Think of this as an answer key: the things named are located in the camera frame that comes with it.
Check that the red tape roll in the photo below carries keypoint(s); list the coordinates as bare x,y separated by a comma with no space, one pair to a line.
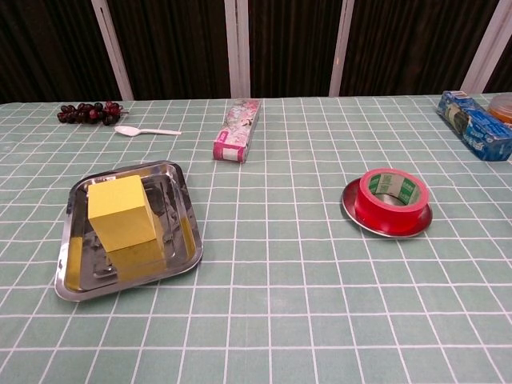
384,210

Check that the yellow cube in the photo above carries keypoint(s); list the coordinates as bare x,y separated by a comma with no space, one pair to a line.
120,204

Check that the pink floral carton box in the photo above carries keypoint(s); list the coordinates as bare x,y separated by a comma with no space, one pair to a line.
238,128

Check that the square steel tray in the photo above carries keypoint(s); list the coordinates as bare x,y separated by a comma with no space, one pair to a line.
182,224

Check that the green checked tablecloth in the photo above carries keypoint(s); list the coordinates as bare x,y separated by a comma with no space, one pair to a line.
280,300

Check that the white plastic spoon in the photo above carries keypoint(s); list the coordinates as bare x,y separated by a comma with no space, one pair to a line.
126,130

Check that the dark pleated curtain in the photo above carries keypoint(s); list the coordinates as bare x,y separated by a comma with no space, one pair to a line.
180,48

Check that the round steel plate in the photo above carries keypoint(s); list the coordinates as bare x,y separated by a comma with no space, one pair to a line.
424,220

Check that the dark red grape bunch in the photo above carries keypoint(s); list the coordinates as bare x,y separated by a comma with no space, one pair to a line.
86,113

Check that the blue snack package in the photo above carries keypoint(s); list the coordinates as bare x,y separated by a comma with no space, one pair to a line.
476,128

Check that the orange lidded plastic jar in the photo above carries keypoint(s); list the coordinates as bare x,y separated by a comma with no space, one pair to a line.
503,110

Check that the white frame post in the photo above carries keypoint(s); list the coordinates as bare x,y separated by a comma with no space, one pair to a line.
342,48
114,52
237,48
486,48

